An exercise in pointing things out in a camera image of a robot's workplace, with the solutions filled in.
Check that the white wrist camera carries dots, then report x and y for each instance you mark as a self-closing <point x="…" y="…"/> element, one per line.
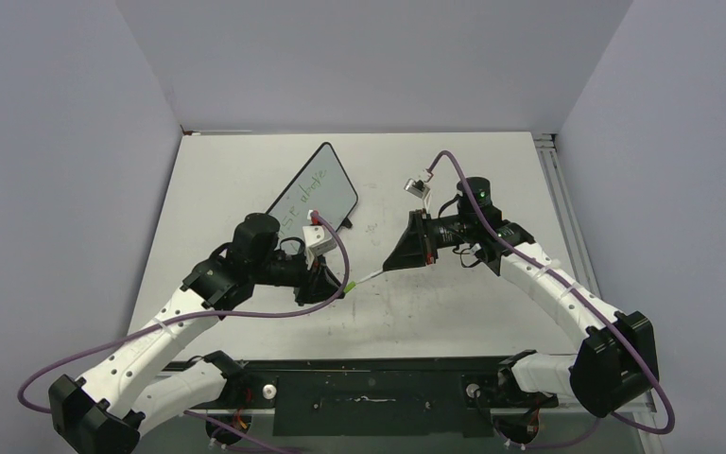
<point x="317" y="241"/>
<point x="420" y="189"/>

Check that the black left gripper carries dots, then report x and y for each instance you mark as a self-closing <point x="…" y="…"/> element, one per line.
<point x="316" y="284"/>

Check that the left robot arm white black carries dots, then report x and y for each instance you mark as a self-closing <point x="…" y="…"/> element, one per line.
<point x="112" y="406"/>

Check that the aluminium rail right side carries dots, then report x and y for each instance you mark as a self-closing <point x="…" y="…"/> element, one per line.
<point x="578" y="254"/>

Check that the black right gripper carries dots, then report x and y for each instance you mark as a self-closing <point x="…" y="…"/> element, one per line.
<point x="415" y="250"/>

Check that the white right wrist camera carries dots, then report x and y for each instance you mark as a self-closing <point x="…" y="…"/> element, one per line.
<point x="420" y="189"/>

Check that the silver marker pen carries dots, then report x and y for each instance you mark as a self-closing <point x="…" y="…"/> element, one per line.
<point x="369" y="277"/>

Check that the black framed small whiteboard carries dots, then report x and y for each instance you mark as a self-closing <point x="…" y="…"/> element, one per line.
<point x="322" y="184"/>

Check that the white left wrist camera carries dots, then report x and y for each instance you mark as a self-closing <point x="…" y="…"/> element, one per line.
<point x="317" y="241"/>

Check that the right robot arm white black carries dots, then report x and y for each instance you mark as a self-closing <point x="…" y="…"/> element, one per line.
<point x="616" y="357"/>

